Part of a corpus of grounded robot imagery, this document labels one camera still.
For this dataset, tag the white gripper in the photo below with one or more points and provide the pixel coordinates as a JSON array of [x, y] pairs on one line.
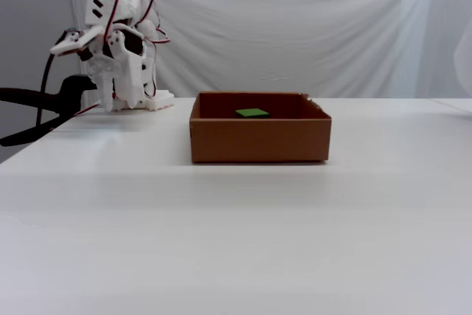
[[127, 71]]

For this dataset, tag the green wooden cube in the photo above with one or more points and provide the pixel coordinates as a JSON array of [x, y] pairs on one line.
[[252, 113]]

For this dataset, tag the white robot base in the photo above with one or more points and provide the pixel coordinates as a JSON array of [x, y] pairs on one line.
[[160, 101]]

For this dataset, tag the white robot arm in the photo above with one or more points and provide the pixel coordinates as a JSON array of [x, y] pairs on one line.
[[127, 7]]

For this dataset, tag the brown cardboard box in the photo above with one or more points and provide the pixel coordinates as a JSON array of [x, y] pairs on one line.
[[258, 139]]

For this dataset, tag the black table clamp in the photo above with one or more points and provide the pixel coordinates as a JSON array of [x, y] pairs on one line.
[[73, 93]]

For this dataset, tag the white cloth backdrop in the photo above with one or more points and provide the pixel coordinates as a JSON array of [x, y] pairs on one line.
[[295, 34]]

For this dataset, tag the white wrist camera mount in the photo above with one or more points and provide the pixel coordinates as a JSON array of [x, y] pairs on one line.
[[72, 44]]

